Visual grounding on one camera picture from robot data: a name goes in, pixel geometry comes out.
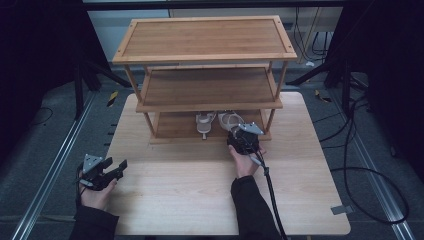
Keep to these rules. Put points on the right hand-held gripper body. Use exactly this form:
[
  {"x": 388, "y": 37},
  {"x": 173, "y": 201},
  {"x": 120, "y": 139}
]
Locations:
[{"x": 243, "y": 141}]

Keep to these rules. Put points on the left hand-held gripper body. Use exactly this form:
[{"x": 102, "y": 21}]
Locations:
[{"x": 95, "y": 180}]

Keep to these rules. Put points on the white slingback heeled shoe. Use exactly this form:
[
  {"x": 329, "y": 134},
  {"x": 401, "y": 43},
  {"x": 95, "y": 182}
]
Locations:
[
  {"x": 204, "y": 125},
  {"x": 228, "y": 120}
]

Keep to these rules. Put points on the wooden three-tier shoe rack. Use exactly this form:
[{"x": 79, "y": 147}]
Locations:
[{"x": 205, "y": 38}]

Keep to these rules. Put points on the person's left hand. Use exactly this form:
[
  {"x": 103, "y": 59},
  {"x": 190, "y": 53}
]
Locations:
[{"x": 95, "y": 198}]

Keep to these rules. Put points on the person's right hand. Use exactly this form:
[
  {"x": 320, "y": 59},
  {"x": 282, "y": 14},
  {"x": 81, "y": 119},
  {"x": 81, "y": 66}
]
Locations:
[{"x": 245, "y": 165}]

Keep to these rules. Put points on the yellow black floor tape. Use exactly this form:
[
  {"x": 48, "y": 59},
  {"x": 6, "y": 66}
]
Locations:
[
  {"x": 321, "y": 96},
  {"x": 112, "y": 98}
]

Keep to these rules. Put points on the black metal stand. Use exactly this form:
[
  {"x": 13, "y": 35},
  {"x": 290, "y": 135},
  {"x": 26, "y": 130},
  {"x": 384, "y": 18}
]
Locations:
[
  {"x": 78, "y": 93},
  {"x": 345, "y": 86}
]

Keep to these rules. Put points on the grey tape piece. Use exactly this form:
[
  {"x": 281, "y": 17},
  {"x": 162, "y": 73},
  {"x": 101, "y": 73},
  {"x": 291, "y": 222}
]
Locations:
[{"x": 342, "y": 210}]

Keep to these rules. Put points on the metal floor rail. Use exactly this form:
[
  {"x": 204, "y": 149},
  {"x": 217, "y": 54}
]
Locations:
[
  {"x": 373, "y": 173},
  {"x": 53, "y": 166}
]

